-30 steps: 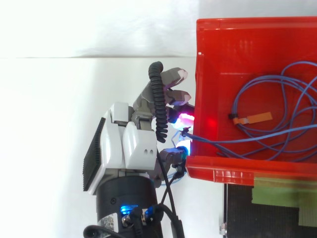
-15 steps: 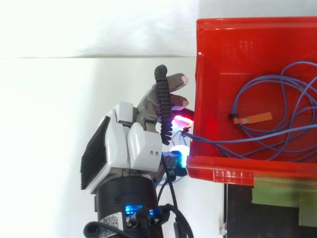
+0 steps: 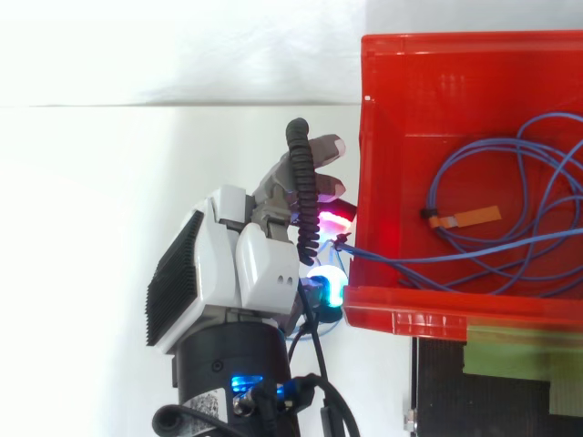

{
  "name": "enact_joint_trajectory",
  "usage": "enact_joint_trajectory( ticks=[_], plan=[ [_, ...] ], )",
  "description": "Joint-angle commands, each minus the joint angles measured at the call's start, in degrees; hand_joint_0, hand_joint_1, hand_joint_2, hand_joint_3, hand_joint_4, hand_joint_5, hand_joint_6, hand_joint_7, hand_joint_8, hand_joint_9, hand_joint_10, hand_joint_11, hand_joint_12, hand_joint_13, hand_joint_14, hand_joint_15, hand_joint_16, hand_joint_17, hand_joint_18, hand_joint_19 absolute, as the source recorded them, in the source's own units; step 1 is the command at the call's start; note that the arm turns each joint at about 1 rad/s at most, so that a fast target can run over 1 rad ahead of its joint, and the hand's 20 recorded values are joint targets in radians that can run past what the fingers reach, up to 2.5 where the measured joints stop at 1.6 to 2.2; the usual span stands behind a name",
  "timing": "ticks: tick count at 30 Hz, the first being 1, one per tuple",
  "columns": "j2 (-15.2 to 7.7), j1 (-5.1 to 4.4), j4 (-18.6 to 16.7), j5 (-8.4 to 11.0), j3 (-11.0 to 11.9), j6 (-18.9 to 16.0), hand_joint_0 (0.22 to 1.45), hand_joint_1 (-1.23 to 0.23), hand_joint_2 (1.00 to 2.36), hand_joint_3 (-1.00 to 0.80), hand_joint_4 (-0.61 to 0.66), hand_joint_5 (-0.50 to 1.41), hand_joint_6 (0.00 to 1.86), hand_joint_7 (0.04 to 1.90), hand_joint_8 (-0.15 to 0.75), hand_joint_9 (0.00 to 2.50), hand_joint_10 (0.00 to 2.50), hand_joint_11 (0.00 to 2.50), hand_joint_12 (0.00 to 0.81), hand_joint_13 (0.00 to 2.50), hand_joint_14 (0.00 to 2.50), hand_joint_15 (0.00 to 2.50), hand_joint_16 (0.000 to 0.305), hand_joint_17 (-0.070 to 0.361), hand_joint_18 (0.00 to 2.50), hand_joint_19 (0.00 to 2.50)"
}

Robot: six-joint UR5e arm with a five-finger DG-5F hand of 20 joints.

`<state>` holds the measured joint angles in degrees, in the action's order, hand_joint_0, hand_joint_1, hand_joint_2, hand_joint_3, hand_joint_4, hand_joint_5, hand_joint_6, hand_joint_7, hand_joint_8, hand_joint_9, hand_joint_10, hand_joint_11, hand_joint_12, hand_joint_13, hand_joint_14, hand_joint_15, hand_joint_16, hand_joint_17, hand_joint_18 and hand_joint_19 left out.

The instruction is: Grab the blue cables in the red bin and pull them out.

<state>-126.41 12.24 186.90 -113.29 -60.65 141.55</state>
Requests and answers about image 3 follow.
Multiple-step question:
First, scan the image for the red bin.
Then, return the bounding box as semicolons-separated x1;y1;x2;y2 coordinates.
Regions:
342;30;583;342

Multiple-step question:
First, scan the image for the blue cable bundle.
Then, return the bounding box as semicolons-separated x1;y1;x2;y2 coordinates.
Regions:
285;111;583;340

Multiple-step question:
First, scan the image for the black coiled cable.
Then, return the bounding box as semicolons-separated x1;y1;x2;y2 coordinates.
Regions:
285;117;321;266

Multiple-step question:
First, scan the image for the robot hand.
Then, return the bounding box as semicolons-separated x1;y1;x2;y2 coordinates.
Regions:
144;134;359;356

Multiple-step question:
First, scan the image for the orange label tag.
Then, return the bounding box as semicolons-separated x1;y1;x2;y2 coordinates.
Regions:
418;205;502;229

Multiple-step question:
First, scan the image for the thick black cable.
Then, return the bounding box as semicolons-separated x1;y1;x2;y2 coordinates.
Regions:
151;402;240;437

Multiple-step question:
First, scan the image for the thin black cable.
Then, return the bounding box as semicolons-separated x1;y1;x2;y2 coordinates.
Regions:
284;279;362;437

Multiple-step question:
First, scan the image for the black stand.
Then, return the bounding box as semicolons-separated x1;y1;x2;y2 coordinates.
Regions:
403;313;583;437

